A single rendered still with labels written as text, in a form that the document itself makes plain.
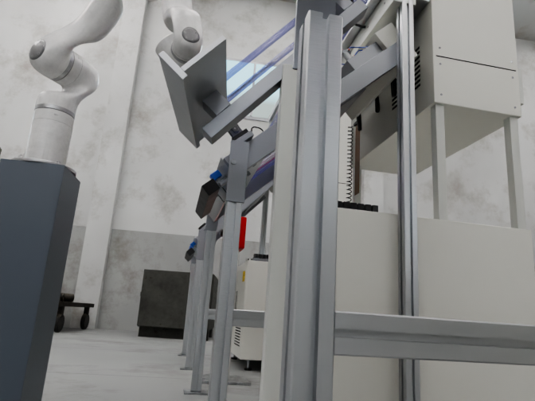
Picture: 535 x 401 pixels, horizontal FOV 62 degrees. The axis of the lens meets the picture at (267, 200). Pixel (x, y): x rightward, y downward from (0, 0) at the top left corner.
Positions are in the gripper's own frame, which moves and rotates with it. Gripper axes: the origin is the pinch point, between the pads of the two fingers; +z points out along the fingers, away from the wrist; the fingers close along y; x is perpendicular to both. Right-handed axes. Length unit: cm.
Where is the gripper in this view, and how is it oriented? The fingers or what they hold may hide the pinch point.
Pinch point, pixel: (233, 130)
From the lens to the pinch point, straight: 125.9
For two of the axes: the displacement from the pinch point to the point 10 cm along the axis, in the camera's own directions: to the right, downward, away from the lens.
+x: 7.7, -5.7, 3.0
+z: 6.1, 7.9, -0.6
